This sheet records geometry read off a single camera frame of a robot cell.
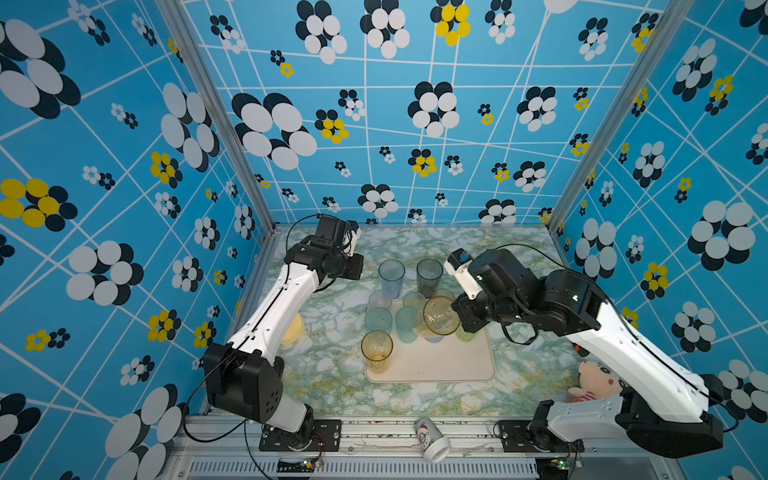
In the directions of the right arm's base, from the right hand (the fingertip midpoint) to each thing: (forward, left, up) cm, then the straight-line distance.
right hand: (454, 305), depth 64 cm
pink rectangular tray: (0, -2, -31) cm, 31 cm away
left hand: (+18, +23, -8) cm, 30 cm away
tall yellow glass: (-2, +18, -18) cm, 25 cm away
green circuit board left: (-26, +35, -30) cm, 53 cm away
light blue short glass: (+6, +1, -31) cm, 32 cm away
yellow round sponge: (+6, +44, -27) cm, 52 cm away
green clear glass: (+5, -8, -26) cm, 28 cm away
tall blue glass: (+26, +15, -23) cm, 38 cm away
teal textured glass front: (+10, +18, -24) cm, 32 cm away
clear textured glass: (+17, +18, -26) cm, 36 cm away
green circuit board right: (-25, -25, -31) cm, 47 cm away
